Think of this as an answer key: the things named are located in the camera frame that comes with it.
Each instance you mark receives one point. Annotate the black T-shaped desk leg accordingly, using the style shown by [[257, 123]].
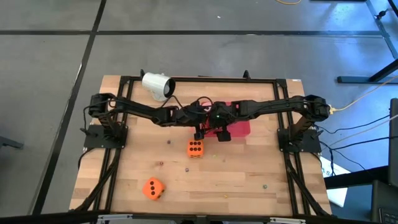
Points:
[[354, 79]]

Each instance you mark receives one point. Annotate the dark chair base leg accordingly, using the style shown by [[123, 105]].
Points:
[[9, 142]]

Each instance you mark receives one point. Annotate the translucent pink plastic bin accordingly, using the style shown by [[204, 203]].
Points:
[[241, 129]]

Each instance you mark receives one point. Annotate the black desk foot bar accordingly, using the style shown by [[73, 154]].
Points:
[[357, 177]]

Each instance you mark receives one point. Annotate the orange foam die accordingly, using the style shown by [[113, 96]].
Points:
[[196, 146], [147, 189]]

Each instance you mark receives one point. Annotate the black cabinet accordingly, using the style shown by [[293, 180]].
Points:
[[394, 140]]

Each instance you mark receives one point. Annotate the black aluminium table frame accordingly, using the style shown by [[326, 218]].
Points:
[[202, 79]]

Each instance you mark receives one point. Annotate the black crossbeam with silver brackets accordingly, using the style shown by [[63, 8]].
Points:
[[199, 219]]

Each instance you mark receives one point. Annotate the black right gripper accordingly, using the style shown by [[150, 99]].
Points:
[[225, 113]]

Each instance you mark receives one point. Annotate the black equipment box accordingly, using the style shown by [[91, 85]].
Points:
[[385, 199]]

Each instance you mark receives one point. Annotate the grey metal floor rail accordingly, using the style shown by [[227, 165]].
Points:
[[384, 34]]

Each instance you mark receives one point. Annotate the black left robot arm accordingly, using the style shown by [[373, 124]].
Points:
[[136, 109]]

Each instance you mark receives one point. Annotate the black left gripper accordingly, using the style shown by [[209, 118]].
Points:
[[196, 113]]

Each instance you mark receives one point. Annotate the white cylindrical projector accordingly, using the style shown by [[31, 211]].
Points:
[[154, 82]]

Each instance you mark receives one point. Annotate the white paper sheet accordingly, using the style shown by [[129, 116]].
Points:
[[337, 193]]

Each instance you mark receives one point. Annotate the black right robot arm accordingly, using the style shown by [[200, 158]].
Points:
[[273, 105]]

